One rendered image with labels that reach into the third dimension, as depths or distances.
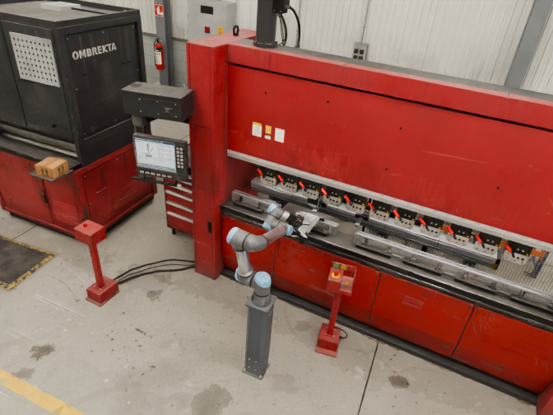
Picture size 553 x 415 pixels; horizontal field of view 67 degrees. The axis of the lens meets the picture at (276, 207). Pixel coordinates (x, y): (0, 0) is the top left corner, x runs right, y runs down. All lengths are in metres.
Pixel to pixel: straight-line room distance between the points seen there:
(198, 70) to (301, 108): 0.85
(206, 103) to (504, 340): 2.97
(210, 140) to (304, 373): 2.09
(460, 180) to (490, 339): 1.32
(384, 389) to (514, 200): 1.78
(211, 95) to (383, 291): 2.13
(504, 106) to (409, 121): 0.58
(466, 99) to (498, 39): 4.24
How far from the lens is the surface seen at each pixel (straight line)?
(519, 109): 3.01
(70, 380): 3.88
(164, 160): 3.59
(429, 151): 3.14
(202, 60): 3.43
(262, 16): 3.41
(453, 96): 3.00
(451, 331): 3.82
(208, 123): 3.55
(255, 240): 2.67
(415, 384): 3.93
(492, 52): 7.22
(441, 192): 3.25
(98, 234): 3.92
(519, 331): 3.73
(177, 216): 4.80
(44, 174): 4.45
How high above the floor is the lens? 3.00
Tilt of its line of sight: 32 degrees down
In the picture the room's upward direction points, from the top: 5 degrees clockwise
